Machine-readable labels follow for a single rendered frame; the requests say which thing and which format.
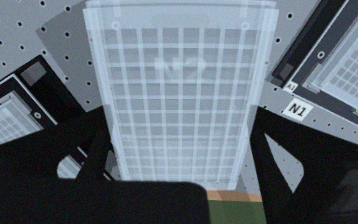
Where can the pale blue microplate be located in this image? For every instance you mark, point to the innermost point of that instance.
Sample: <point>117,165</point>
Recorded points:
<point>339,74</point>
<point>172,135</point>
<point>14,123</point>

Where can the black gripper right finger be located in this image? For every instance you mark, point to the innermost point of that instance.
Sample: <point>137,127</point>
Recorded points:
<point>330,181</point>

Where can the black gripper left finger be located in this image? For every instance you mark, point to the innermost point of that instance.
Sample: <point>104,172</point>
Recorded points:
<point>39,153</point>

